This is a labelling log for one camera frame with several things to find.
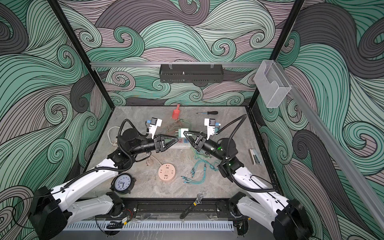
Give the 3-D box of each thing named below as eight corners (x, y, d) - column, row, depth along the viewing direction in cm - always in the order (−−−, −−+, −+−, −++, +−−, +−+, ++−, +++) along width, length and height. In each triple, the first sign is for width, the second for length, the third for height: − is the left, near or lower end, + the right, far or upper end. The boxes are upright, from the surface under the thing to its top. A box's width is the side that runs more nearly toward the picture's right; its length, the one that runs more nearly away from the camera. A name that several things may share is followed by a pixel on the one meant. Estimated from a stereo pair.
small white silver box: (252, 164, 91) (254, 162, 88) (248, 151, 97) (250, 148, 95) (259, 164, 91) (261, 162, 88) (254, 151, 97) (256, 148, 95)
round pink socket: (157, 181, 84) (156, 179, 82) (160, 165, 91) (159, 163, 88) (175, 181, 84) (174, 179, 82) (176, 165, 91) (175, 163, 88)
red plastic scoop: (172, 119, 115) (172, 117, 113) (173, 106, 124) (173, 104, 123) (179, 119, 115) (179, 117, 113) (180, 106, 124) (180, 104, 123)
